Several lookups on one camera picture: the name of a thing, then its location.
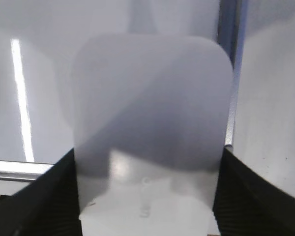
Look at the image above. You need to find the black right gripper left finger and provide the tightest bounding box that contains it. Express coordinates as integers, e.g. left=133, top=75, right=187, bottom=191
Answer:
left=0, top=149, right=82, bottom=236

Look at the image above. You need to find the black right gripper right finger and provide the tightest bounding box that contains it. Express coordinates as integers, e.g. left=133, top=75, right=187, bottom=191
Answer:
left=213, top=148, right=295, bottom=236

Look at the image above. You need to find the white whiteboard eraser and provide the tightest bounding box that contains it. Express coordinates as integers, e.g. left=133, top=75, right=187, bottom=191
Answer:
left=72, top=34, right=233, bottom=236

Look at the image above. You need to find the white board with aluminium frame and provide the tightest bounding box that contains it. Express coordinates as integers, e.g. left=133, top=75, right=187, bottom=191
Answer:
left=0, top=0, right=295, bottom=190

